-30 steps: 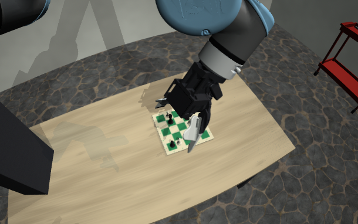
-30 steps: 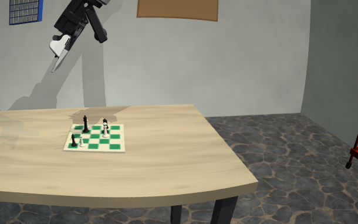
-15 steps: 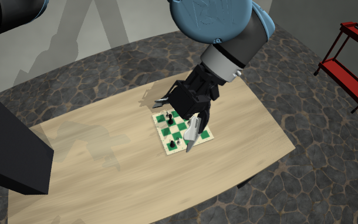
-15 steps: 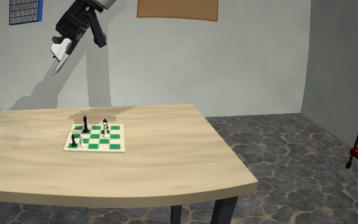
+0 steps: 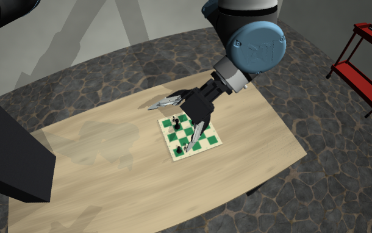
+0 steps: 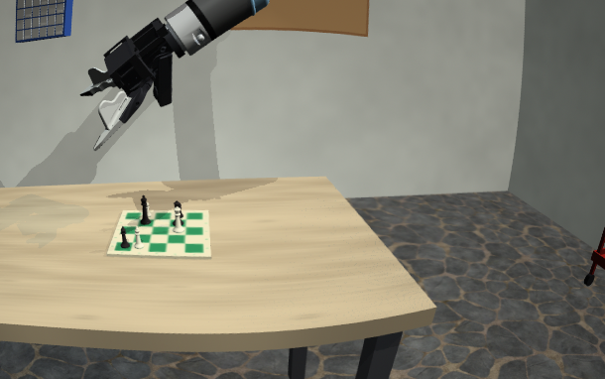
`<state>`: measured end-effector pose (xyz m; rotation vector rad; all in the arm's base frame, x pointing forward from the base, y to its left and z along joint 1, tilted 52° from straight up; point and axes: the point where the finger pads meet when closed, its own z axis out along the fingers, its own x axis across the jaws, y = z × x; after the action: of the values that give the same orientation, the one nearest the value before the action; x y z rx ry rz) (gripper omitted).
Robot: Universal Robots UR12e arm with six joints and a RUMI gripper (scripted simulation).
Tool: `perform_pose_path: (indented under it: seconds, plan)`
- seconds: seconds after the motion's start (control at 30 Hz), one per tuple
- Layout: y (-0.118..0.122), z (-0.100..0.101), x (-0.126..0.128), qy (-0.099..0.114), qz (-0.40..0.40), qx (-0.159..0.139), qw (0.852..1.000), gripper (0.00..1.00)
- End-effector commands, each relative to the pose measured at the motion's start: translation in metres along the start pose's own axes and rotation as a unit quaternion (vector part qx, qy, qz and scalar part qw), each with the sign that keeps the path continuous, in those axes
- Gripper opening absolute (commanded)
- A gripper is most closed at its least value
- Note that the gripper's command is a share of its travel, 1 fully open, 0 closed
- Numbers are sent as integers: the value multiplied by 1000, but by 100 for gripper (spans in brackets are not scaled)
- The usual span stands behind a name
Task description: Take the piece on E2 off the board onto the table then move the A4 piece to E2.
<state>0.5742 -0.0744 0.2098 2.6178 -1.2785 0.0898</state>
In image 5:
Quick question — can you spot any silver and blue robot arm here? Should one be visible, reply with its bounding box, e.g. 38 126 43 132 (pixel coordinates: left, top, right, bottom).
0 0 286 93

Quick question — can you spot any green and cream chessboard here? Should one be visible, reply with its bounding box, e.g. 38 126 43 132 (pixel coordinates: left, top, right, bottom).
158 112 222 162

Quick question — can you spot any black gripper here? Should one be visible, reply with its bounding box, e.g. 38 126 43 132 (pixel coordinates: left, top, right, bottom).
148 71 232 152

